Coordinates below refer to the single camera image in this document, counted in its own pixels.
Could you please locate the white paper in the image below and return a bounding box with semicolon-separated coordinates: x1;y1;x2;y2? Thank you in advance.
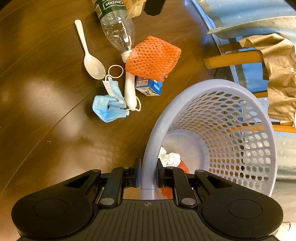
158;147;181;167

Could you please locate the clear plastic water bottle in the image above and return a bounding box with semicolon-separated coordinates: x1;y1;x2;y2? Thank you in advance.
92;0;135;63

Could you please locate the orange foam fruit net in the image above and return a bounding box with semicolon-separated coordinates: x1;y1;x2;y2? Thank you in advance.
125;36;182;82

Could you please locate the blue face mask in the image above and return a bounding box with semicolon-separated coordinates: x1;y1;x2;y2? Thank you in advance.
92;65;142;123

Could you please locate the lavender plastic mesh basket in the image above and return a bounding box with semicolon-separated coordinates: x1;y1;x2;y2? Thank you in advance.
140;79;278;199

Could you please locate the blue milk carton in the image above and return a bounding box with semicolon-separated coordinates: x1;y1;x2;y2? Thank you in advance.
135;76;163;96

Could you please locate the red orange wrapper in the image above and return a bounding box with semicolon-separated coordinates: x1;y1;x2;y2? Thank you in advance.
158;161;193;202

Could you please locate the white plastic spoon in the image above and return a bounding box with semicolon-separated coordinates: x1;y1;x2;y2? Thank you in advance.
74;19;106;80

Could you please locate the tan cloth on chair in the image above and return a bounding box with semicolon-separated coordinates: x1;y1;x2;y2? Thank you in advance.
239;33;295;122

